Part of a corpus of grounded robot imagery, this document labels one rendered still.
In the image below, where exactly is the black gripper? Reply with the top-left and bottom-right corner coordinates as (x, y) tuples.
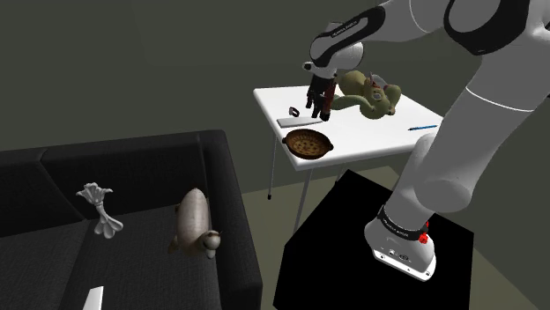
(305, 73), (338, 120)

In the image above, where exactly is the dark red bottle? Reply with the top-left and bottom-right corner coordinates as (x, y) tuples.
(319, 79), (338, 122)

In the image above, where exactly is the grey flat tablet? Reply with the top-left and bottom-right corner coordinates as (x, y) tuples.
(276, 115), (323, 129)

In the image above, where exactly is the brown round basket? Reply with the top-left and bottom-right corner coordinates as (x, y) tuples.
(281, 128), (334, 161)

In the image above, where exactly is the green teddy bear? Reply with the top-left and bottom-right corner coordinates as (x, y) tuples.
(331, 70), (403, 121)

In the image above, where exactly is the white table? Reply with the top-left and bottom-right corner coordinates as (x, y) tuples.
(252, 85), (444, 235)

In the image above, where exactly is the black robot stand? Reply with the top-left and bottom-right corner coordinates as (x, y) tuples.
(272, 168), (475, 310)

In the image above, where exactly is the grey-brown plush animal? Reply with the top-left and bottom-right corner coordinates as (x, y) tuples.
(167, 187), (222, 260)

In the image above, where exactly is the black sofa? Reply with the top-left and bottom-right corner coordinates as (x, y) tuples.
(0, 129), (264, 310)

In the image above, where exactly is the white bone toy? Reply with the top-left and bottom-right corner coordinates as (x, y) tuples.
(76, 181), (124, 240)

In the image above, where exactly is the white flat slab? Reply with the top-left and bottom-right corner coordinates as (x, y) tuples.
(81, 285), (105, 310)

